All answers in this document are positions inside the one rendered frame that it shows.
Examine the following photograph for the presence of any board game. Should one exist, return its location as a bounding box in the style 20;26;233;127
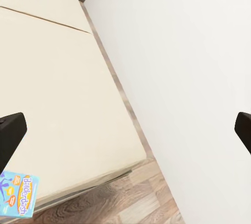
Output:
0;170;40;219

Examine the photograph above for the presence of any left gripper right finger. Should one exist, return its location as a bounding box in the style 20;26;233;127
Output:
234;112;251;154

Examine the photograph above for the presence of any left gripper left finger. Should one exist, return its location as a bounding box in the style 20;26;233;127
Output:
0;112;27;175

